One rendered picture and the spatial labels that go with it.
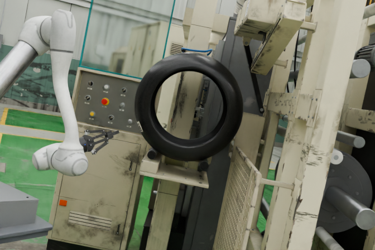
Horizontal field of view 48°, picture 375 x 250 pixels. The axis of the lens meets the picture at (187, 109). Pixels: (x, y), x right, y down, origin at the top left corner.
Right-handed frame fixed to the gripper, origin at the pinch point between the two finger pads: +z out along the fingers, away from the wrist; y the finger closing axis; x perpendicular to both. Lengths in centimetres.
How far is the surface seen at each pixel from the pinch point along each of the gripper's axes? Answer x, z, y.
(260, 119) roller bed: 26, 82, 21
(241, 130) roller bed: 17, 73, 24
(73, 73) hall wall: -788, 411, -138
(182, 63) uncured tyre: 26, 37, -23
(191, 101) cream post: -3, 61, -2
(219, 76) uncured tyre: 36, 49, -10
